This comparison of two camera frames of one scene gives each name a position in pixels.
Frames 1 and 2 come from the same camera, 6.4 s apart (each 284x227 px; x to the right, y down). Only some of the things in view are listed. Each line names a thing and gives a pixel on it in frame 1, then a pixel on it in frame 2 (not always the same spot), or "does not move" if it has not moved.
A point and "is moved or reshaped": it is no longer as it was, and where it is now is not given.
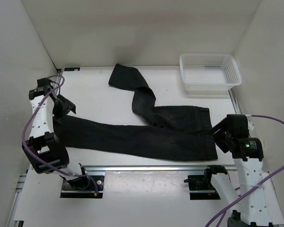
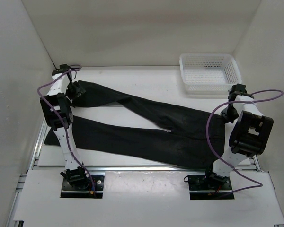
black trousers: [178, 133] is moved or reshaped
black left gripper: [67, 106] → [79, 91]
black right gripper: [216, 131] → [230, 118]
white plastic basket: [204, 73] does not move
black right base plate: [200, 187] does not move
